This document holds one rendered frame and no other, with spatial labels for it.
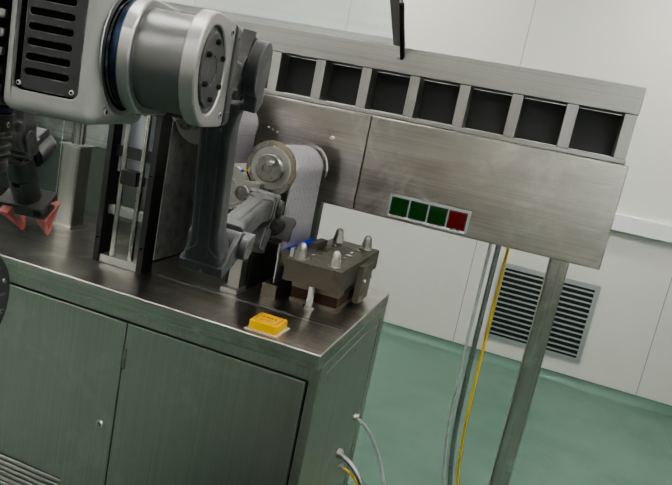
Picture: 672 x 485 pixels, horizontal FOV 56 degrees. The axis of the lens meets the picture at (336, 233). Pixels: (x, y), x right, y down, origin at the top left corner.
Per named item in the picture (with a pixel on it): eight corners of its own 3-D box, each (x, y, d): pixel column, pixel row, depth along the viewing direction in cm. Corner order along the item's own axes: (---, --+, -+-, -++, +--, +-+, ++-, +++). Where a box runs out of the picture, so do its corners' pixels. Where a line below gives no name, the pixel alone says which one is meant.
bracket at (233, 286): (218, 290, 172) (237, 180, 166) (230, 285, 178) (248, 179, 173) (235, 295, 171) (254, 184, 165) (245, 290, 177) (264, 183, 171)
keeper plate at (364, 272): (351, 302, 182) (358, 265, 180) (360, 294, 191) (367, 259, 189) (359, 304, 181) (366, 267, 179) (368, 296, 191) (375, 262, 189)
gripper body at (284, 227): (289, 243, 165) (282, 233, 158) (254, 234, 168) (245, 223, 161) (297, 221, 167) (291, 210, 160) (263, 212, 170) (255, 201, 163)
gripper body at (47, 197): (15, 189, 140) (8, 162, 136) (59, 199, 140) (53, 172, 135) (-2, 207, 136) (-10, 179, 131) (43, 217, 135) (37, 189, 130)
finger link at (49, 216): (35, 220, 146) (27, 187, 140) (65, 226, 145) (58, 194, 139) (19, 239, 141) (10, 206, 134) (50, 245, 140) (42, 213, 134)
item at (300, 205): (276, 256, 174) (288, 191, 170) (306, 245, 196) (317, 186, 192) (277, 257, 174) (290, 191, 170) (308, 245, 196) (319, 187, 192)
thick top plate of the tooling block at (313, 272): (281, 278, 170) (285, 257, 169) (329, 255, 207) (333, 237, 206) (337, 294, 165) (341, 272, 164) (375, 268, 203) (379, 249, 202)
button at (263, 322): (247, 328, 149) (249, 318, 148) (260, 320, 155) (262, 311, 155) (274, 336, 147) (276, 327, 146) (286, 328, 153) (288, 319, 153)
